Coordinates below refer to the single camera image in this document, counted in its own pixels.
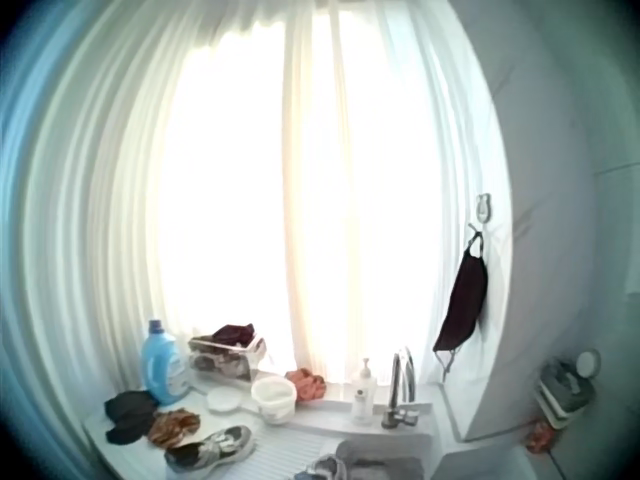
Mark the dark red cloth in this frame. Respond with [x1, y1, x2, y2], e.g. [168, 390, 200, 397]
[211, 323, 258, 346]

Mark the orange cloth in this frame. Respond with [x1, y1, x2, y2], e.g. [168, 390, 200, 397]
[285, 368, 327, 402]

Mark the dark face mask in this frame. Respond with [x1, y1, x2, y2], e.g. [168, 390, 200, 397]
[432, 234, 489, 384]

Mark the clear plastic box of clothes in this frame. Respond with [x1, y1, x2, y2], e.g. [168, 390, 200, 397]
[187, 333, 266, 387]

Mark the white pump soap bottle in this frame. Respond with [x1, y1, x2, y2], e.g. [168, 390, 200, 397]
[350, 357, 379, 427]

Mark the white plastic tub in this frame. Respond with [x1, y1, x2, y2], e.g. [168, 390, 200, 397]
[250, 376, 297, 425]

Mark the chrome sink faucet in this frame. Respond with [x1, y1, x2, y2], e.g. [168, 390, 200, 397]
[381, 346, 420, 431]

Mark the white round lid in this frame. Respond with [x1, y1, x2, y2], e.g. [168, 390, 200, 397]
[206, 386, 244, 414]

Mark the blue detergent bottle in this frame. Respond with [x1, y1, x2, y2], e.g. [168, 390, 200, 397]
[140, 319, 193, 405]

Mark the white sheer curtain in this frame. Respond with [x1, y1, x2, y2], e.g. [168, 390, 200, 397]
[9, 0, 516, 396]

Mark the white sink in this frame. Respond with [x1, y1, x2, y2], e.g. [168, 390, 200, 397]
[82, 384, 481, 480]

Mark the grey white sneaker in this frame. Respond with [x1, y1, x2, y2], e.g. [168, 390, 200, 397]
[164, 425, 257, 475]

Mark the brown patterned cloth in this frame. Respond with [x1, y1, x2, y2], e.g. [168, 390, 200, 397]
[147, 407, 202, 448]

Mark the black cloth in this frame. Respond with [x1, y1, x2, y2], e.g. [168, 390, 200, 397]
[103, 390, 160, 446]

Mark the orange red sponge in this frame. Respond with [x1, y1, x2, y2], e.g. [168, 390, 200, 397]
[524, 418, 555, 451]

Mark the white wall soap rack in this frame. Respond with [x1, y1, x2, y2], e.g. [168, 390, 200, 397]
[532, 348, 602, 430]

